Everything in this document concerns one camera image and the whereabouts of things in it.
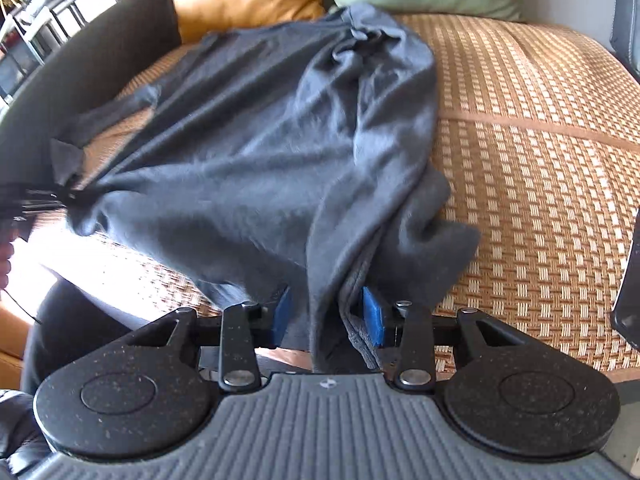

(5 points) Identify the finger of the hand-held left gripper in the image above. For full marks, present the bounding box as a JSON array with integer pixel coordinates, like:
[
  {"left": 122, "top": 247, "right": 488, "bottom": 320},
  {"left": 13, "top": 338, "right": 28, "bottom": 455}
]
[
  {"left": 22, "top": 187, "right": 76, "bottom": 200},
  {"left": 22, "top": 199, "right": 76, "bottom": 211}
]

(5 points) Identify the dark flat object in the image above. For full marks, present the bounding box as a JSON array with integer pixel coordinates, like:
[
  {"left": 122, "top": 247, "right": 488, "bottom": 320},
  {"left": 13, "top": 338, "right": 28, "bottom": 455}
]
[{"left": 611, "top": 219, "right": 640, "bottom": 354}]

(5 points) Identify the woven rattan sofa mat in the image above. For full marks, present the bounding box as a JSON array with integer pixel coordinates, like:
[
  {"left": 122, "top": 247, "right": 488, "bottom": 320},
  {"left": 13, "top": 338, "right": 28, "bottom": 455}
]
[{"left": 65, "top": 12, "right": 640, "bottom": 377}]

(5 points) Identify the dark grey shirt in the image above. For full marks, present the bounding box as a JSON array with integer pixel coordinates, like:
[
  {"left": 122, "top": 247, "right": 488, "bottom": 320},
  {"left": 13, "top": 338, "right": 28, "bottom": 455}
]
[{"left": 50, "top": 2, "right": 482, "bottom": 375}]

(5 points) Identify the person's leg in dark pants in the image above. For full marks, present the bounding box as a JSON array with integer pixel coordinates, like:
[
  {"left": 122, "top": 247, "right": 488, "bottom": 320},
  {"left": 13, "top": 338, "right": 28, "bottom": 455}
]
[{"left": 20, "top": 279, "right": 153, "bottom": 397}]

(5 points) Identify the black metal shelf unit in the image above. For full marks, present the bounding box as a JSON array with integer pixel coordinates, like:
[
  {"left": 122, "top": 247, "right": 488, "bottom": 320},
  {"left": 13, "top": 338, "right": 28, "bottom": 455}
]
[{"left": 0, "top": 0, "right": 123, "bottom": 107}]

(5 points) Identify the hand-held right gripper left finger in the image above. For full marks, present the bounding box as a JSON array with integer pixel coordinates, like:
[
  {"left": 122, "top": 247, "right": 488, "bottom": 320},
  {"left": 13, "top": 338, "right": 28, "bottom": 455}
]
[{"left": 124, "top": 287, "right": 296, "bottom": 394}]

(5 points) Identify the grey leather cushion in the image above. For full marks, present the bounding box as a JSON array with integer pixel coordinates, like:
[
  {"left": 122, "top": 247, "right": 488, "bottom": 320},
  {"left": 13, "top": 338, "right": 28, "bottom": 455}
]
[{"left": 609, "top": 0, "right": 640, "bottom": 69}]

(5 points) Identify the person's left hand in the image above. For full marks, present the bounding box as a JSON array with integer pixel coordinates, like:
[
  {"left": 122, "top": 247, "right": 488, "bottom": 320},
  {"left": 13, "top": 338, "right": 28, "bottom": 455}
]
[{"left": 0, "top": 243, "right": 13, "bottom": 292}]

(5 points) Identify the black glossy cloth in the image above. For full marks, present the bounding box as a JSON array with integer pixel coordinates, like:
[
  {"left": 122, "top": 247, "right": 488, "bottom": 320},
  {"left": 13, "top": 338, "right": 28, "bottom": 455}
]
[{"left": 0, "top": 389, "right": 53, "bottom": 480}]

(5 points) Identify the thin black cable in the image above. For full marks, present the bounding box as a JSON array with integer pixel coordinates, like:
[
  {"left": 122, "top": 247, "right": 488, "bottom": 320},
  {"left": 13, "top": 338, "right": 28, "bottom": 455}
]
[{"left": 0, "top": 289, "right": 45, "bottom": 327}]

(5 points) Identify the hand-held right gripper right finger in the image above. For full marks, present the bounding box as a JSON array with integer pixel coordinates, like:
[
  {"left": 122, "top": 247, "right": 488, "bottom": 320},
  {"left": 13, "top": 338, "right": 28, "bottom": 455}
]
[{"left": 361, "top": 286, "right": 527, "bottom": 394}]

